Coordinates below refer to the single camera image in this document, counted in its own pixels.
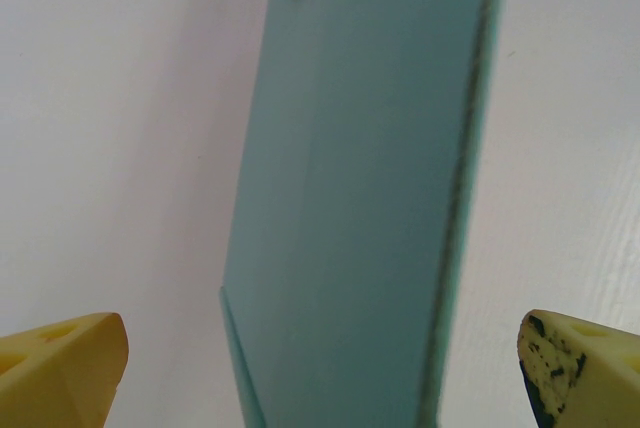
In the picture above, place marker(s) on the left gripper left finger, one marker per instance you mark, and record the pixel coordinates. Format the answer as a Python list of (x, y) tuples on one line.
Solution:
[(55, 373)]

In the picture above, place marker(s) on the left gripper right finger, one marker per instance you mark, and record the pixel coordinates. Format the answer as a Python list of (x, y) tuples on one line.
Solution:
[(585, 373)]

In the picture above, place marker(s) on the teal paper box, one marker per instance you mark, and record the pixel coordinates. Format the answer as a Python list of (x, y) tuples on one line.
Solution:
[(360, 188)]

